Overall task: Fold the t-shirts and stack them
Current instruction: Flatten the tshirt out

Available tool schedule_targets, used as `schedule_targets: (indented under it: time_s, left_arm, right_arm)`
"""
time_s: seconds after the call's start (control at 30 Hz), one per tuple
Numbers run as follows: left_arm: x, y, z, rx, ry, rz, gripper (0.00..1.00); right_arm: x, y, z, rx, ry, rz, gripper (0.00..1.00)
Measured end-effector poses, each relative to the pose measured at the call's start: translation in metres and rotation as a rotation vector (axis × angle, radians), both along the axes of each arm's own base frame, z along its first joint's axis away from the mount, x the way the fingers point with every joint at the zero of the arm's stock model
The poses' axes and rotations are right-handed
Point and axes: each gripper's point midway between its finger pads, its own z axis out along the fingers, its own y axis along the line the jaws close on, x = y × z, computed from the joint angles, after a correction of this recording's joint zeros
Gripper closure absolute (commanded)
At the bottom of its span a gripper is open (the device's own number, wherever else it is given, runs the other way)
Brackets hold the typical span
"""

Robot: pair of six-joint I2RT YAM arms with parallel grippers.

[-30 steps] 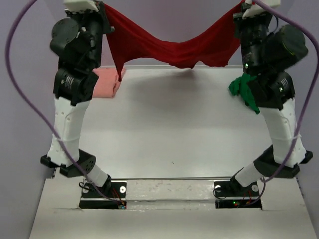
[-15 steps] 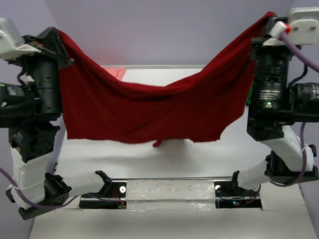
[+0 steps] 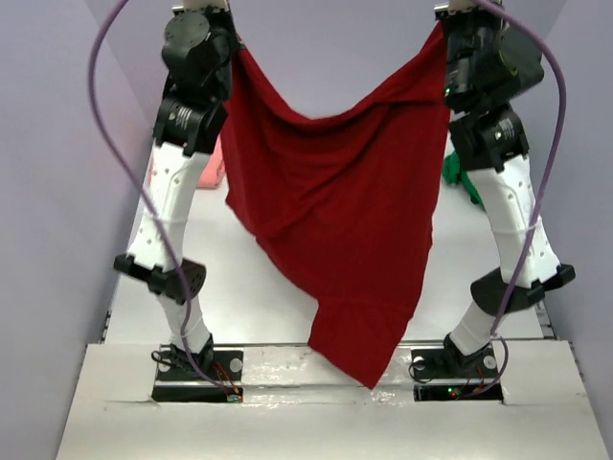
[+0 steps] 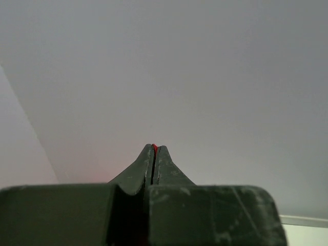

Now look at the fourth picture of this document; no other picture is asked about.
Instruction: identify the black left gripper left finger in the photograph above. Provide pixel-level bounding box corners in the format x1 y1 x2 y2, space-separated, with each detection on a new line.
1 144 155 245

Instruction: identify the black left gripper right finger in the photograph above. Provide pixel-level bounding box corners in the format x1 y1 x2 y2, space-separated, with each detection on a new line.
148 146 287 245

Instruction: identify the red t-shirt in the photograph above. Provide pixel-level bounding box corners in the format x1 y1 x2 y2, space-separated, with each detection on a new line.
152 144 158 154

